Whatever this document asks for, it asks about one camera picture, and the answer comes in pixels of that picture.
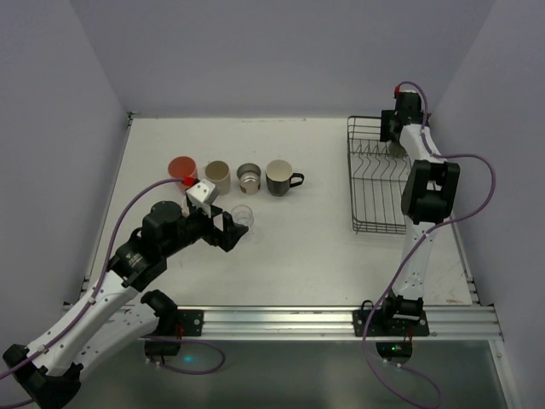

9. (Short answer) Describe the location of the black mug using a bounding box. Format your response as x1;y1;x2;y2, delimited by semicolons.
266;159;305;197

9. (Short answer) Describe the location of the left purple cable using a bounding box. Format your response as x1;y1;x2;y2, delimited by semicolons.
0;175;227;406

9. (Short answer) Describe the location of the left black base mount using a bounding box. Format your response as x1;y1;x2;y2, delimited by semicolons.
141;290;204;361

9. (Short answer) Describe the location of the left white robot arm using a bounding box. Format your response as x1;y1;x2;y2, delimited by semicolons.
3;201;249;408

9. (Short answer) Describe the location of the grey-green ceramic cup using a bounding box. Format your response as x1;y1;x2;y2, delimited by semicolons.
388;141;406;158

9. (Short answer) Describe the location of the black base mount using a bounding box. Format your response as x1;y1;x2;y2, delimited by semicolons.
353;295;430;364
141;290;204;361

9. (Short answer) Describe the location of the clear glass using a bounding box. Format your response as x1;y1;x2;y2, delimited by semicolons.
231;204;255;234

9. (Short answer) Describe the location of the pink ceramic mug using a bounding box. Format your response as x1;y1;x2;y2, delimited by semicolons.
181;196;190;216

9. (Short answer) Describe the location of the beige plastic cup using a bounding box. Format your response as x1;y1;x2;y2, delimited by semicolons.
204;160;231;195

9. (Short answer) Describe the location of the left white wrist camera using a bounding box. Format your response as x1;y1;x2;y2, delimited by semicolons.
186;179;220;217

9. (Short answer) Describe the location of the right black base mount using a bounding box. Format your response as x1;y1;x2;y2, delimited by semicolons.
353;295;430;364

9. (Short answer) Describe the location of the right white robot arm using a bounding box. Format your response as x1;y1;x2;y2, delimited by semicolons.
377;87;460;337

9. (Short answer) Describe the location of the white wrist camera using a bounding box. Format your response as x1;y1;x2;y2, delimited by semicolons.
186;179;220;217
394;88;418;95

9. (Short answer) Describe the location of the wire dish rack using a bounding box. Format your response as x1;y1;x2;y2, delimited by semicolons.
347;115;411;235

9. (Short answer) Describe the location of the metal cup with cream label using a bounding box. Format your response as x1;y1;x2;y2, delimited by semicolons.
237;163;261;195

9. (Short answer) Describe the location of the tall pink plastic cup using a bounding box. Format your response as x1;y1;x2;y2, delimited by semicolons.
168;156;198;178

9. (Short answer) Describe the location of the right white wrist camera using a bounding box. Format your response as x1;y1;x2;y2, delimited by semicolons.
394;88;418;95

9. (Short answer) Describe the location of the aluminium mounting rail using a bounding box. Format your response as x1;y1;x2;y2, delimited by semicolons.
57;302;503;342

